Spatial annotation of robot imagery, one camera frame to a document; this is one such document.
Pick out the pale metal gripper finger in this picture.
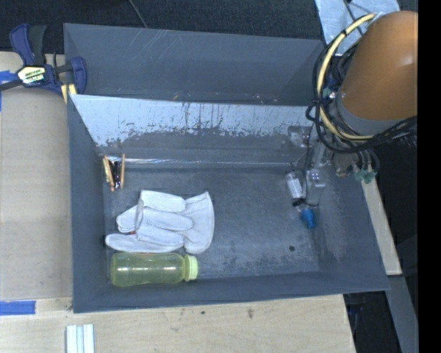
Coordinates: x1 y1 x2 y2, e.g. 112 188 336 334
285 171 306 207
304 170 327 210

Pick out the small blue object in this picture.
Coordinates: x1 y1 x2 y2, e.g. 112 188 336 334
300 207 318 230

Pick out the grey metal bin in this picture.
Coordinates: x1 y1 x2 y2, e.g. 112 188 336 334
62 23 392 314

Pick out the white leather glove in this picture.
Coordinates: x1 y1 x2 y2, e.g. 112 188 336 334
104 189 216 255

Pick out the yellow-green plastic bottle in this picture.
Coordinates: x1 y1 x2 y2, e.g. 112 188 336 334
109 252 200 288

